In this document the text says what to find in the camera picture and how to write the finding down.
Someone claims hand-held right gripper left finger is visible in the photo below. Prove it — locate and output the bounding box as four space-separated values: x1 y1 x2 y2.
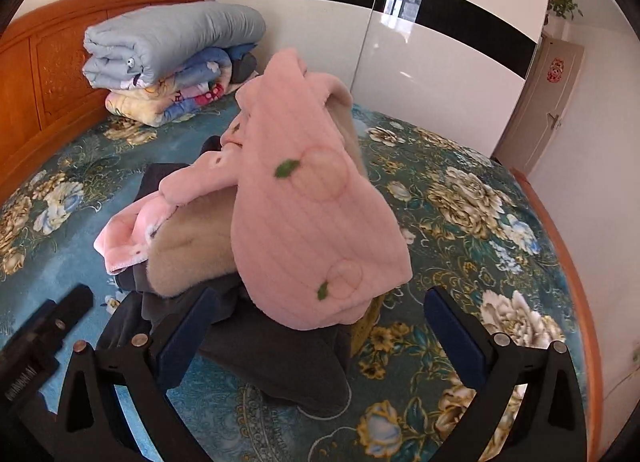
56 287 221 462

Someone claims light blue folded quilt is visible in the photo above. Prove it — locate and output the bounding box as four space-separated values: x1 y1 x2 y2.
82 2 267 90

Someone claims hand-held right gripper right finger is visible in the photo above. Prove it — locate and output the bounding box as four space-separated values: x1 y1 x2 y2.
424 286 588 462

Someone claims wooden bed frame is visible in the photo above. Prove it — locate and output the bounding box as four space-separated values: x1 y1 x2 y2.
492 157 603 462

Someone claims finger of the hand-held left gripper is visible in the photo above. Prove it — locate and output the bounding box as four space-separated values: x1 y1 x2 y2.
36 286 94 343

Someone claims wooden headboard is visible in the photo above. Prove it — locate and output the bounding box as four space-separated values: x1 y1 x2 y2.
0 0 206 203

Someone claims floral folded quilt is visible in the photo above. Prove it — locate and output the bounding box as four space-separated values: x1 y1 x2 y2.
104 44 261 127

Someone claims beige door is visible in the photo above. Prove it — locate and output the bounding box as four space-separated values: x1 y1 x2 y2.
492 32 586 177

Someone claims light pink fleece garment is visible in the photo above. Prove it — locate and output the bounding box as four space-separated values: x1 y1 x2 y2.
94 192 173 275

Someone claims dark grey hoodie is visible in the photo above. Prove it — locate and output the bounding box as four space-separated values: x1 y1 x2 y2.
97 134 353 418

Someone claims white wardrobe with black stripe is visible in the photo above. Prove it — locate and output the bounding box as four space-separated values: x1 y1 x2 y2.
215 0 553 155

